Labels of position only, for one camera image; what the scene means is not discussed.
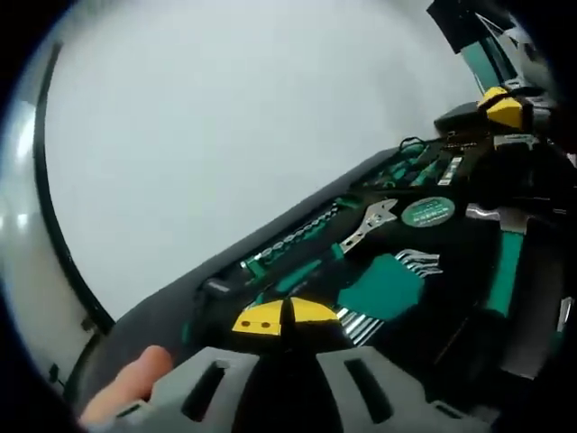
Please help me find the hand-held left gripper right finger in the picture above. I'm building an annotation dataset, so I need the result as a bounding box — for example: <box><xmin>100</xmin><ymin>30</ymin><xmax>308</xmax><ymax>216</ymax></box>
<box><xmin>289</xmin><ymin>296</ymin><xmax>493</xmax><ymax>433</ymax></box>

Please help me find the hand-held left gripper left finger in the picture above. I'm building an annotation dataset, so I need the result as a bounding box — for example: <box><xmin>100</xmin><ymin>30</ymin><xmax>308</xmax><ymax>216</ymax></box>
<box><xmin>80</xmin><ymin>299</ymin><xmax>289</xmax><ymax>433</ymax></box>

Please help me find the black box with white label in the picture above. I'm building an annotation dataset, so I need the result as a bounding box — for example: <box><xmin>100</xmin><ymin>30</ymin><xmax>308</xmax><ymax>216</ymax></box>
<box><xmin>435</xmin><ymin>155</ymin><xmax>466</xmax><ymax>188</ymax></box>

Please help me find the black toolbox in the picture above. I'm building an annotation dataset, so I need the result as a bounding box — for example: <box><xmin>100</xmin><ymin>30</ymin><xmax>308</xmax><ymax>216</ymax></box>
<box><xmin>67</xmin><ymin>130</ymin><xmax>577</xmax><ymax>410</ymax></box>

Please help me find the large green screwdriver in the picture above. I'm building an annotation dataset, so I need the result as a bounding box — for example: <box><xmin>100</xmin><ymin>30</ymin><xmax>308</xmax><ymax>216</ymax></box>
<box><xmin>405</xmin><ymin>160</ymin><xmax>445</xmax><ymax>187</ymax></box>

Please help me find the green tool with black loop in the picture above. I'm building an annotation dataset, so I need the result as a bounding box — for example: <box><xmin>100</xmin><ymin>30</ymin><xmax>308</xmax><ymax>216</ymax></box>
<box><xmin>398</xmin><ymin>136</ymin><xmax>432</xmax><ymax>159</ymax></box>

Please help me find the green hex key set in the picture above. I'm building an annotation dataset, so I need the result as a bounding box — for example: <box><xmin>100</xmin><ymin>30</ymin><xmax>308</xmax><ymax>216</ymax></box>
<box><xmin>335</xmin><ymin>248</ymin><xmax>442</xmax><ymax>347</ymax></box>

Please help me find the short green screwdriver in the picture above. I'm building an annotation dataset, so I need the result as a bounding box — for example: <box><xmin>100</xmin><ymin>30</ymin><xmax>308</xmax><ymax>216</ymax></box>
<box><xmin>373</xmin><ymin>164</ymin><xmax>411</xmax><ymax>189</ymax></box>

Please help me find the claw hammer green handle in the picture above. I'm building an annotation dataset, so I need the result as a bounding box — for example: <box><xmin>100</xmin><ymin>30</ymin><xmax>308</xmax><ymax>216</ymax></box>
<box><xmin>465</xmin><ymin>201</ymin><xmax>529</xmax><ymax>320</ymax></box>

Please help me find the adjustable wrench green handle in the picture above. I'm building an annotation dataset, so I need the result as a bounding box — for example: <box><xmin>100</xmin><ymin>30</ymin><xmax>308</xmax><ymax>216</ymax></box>
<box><xmin>270</xmin><ymin>197</ymin><xmax>401</xmax><ymax>295</ymax></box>

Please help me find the row of sockets green rail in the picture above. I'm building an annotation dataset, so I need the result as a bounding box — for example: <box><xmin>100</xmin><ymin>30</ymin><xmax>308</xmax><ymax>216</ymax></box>
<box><xmin>240</xmin><ymin>199</ymin><xmax>343</xmax><ymax>277</ymax></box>

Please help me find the person's left hand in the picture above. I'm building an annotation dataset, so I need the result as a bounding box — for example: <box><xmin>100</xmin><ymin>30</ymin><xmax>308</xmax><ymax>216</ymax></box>
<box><xmin>78</xmin><ymin>344</ymin><xmax>176</xmax><ymax>428</ymax></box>

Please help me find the teal screen monitor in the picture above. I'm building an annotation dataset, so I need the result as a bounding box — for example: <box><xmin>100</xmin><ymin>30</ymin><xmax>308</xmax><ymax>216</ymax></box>
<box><xmin>463</xmin><ymin>38</ymin><xmax>502</xmax><ymax>91</ymax></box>

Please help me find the small black monitor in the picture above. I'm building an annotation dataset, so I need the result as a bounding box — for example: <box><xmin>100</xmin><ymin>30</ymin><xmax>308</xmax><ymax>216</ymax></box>
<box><xmin>426</xmin><ymin>0</ymin><xmax>481</xmax><ymax>54</ymax></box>

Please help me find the black glass wall frame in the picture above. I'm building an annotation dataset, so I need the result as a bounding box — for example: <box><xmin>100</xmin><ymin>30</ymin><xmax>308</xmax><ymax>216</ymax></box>
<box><xmin>33</xmin><ymin>41</ymin><xmax>117</xmax><ymax>336</ymax></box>

